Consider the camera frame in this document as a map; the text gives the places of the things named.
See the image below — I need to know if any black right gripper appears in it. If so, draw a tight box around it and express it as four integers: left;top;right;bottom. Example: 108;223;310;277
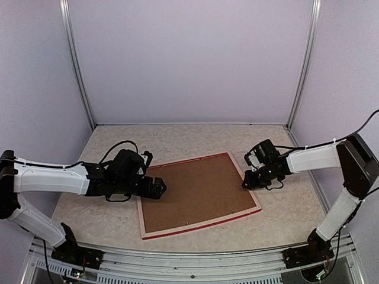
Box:
243;163;280;189

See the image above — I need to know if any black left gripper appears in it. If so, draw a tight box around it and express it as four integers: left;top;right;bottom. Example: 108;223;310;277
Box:
114;176;166;199

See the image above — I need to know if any brown cardboard backing board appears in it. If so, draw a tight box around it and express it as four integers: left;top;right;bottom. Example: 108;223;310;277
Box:
141;154;258;234

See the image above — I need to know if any wooden picture frame red edge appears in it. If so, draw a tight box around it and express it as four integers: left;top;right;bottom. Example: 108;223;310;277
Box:
136;151;263;241

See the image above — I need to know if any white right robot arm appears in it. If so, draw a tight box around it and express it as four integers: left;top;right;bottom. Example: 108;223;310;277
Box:
242;134;378;263

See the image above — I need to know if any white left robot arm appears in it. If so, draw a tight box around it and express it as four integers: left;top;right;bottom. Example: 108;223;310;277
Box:
1;149;166;263

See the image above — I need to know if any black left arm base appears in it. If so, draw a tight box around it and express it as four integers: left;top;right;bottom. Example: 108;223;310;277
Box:
52;222;104;270

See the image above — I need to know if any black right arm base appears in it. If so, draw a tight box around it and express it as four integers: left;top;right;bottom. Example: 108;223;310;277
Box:
282;230;334;269

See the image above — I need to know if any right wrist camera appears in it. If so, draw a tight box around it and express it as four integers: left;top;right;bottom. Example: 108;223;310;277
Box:
244;139;280;171

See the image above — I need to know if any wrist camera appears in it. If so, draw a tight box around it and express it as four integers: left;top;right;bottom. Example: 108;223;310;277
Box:
244;139;280;171
105;149;153;179

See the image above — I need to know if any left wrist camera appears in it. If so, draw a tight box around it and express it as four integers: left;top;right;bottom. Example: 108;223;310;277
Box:
105;149;153;179

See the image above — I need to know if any right aluminium corner post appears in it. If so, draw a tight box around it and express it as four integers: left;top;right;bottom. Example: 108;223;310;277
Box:
286;0;322;132

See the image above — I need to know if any aluminium corner post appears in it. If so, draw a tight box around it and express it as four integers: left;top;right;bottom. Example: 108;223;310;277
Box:
59;0;97;131
286;0;322;132

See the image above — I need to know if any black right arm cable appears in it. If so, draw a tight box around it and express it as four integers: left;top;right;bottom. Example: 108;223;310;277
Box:
272;109;379;153

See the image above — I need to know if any aluminium front rail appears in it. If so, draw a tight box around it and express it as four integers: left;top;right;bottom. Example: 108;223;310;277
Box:
20;233;365;284

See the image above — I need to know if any left aluminium corner post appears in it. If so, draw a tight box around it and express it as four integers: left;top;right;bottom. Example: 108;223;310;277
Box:
59;0;97;131

